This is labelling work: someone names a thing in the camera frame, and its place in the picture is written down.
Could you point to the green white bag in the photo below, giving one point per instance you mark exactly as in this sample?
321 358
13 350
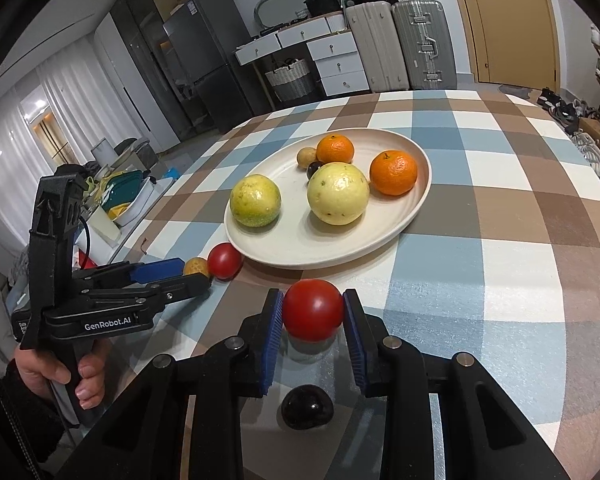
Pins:
125 192

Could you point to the dark glass cabinet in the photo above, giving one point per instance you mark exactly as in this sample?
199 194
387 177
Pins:
145 70

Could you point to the yellow guava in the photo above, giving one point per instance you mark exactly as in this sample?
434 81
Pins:
337 193

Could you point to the green guava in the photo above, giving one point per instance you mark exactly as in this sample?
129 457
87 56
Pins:
255 201

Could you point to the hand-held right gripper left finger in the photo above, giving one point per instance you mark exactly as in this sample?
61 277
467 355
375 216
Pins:
272 340

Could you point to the cream round plate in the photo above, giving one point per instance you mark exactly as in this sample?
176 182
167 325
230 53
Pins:
290 245

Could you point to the small yellow-brown fruit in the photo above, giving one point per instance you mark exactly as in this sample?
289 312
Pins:
196 266
305 156

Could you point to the white curtain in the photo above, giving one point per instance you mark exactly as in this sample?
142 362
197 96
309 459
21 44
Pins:
70 110

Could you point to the black storage box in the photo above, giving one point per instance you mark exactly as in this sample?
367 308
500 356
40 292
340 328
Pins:
322 6

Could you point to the silver suitcase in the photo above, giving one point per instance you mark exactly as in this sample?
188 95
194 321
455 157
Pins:
425 45

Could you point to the person's left hand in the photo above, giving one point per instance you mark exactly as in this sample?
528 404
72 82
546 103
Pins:
40 367

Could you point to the white dressing table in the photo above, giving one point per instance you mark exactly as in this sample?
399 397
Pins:
290 37

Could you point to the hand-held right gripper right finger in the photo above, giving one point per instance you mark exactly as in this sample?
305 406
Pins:
355 340

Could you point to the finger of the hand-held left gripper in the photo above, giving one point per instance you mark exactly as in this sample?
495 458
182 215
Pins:
190 287
155 270

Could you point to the white woven basket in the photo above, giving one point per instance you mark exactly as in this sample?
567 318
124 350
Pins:
290 82

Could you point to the grey refrigerator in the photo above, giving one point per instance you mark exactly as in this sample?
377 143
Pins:
205 65

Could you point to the dark purple plum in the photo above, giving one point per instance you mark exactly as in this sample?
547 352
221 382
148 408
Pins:
306 406
313 171

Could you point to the beige suitcase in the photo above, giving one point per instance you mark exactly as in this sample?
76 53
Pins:
377 47

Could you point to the oval mirror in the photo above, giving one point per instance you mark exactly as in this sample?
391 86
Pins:
282 5

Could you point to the pile of sneakers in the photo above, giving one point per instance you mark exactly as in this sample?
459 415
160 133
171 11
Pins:
575 110

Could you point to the white drawer unit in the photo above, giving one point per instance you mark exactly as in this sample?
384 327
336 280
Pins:
340 67

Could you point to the wooden door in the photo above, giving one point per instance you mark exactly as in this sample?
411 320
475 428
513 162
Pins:
510 20

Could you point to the orange mandarin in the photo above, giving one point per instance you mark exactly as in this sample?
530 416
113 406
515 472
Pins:
393 172
335 149

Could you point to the red tomato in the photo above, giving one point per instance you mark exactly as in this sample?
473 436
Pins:
225 261
312 310

